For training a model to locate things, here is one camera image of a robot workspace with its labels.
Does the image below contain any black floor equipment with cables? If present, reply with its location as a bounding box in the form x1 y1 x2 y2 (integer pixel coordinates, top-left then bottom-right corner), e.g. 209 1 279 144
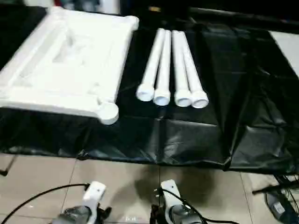
253 174 299 224

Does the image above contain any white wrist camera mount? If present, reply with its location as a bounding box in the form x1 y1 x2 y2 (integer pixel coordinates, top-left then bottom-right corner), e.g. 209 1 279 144
160 179 185 212
82 181 107 224

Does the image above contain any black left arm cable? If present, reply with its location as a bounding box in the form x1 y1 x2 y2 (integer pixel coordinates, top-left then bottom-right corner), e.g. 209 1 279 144
0 183 91 224

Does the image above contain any white plastic table top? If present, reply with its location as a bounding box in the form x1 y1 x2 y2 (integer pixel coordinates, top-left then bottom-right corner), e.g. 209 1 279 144
0 6 140 125

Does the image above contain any black mat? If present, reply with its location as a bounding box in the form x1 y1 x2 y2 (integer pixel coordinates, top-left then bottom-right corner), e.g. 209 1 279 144
0 4 299 175

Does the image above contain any white plastic table leg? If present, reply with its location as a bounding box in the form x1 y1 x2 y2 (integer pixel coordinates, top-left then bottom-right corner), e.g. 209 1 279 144
171 30 193 108
136 28 167 102
179 32 209 109
153 30 172 106

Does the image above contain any black floor stand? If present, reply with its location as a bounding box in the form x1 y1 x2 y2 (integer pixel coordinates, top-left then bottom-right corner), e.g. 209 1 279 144
0 155 17 177

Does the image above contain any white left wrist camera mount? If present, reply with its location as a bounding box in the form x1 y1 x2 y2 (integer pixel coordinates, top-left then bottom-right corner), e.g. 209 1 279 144
82 181 107 224

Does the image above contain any black flat screen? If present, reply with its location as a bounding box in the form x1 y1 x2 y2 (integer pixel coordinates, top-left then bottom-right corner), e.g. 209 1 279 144
189 7 299 25

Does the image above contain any white flat board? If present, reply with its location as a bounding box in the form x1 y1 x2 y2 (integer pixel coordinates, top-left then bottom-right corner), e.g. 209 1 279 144
268 30 299 78

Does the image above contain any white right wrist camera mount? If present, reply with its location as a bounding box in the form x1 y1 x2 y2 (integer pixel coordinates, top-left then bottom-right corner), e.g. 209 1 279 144
160 179 185 212

